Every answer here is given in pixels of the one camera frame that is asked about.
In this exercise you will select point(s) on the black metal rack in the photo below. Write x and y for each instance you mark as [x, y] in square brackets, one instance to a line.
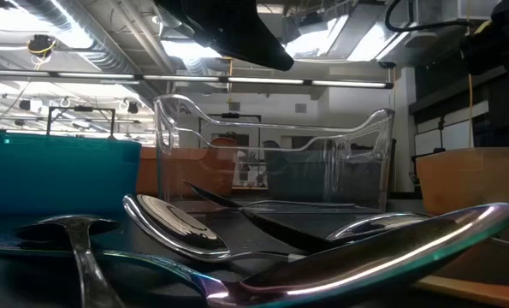
[81, 109]

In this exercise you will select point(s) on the clear plastic bin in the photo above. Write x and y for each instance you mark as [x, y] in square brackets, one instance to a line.
[382, 149]

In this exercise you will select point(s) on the long ceiling light bar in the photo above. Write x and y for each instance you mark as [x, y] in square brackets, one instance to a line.
[194, 79]

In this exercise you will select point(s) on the small orange tray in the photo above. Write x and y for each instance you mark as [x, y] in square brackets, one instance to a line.
[472, 179]

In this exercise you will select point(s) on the pile of assorted spoons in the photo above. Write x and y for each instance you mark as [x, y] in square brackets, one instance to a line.
[245, 233]

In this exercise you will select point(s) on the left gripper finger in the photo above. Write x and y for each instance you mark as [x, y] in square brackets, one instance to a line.
[237, 30]

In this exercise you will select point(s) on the small blue tray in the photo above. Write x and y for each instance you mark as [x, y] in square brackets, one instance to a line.
[61, 171]

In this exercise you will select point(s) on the white ceiling unit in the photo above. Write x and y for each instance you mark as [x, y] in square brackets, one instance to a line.
[451, 8]

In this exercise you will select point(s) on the silver ventilation duct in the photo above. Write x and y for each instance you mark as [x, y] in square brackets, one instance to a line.
[87, 43]

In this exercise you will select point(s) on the large orange plastic bin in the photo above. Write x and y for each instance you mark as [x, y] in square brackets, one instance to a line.
[151, 171]

